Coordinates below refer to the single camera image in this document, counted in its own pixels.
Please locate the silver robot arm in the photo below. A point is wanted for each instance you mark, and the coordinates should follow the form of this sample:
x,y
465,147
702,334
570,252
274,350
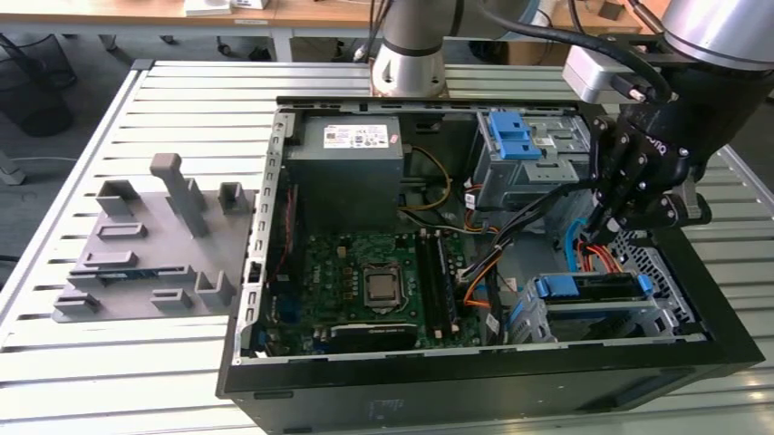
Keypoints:
x,y
411,27

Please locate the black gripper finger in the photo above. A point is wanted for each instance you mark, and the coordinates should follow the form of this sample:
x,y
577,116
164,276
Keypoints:
x,y
659,210
602,136

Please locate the hard disk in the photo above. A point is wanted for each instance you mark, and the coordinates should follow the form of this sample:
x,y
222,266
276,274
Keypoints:
x,y
559,286

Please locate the grey power supply unit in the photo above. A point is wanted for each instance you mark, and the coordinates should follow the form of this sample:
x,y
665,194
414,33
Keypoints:
x,y
344,190

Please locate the black RAM stick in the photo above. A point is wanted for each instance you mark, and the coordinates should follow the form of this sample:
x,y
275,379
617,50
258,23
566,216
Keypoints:
x,y
449,290

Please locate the grey metal disk bay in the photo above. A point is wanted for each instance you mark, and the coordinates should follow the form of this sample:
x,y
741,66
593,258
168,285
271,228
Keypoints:
x,y
605,310

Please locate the grey metal drive cage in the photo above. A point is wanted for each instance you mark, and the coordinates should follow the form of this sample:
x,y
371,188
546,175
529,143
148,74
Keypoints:
x,y
547,174

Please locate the black graphics card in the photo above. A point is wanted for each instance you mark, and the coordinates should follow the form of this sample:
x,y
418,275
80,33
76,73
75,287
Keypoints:
x,y
371,337

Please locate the white box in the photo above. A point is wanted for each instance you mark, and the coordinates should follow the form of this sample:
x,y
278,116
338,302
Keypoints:
x,y
208,6

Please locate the green motherboard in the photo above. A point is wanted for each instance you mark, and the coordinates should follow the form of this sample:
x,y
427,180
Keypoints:
x,y
330,254

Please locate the grey stand foot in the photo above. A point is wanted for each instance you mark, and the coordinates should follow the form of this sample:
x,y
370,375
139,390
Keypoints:
x,y
11,174

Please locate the CPU socket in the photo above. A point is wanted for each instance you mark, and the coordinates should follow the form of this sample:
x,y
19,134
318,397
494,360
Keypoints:
x,y
382,309

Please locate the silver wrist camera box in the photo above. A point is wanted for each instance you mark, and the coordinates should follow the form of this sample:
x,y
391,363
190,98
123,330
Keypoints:
x,y
589,72

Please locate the silver CPU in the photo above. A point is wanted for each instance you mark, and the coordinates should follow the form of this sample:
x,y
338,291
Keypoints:
x,y
380,286

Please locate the blue plastic drive carrier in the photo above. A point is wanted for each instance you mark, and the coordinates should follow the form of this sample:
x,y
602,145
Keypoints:
x,y
514,136

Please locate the black PC case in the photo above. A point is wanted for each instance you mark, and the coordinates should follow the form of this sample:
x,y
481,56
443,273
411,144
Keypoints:
x,y
423,394

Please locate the grey parts rack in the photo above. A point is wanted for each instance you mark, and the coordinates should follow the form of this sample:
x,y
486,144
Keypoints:
x,y
163,254

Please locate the wooden desk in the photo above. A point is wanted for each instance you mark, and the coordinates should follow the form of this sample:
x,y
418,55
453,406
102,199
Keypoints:
x,y
151,11

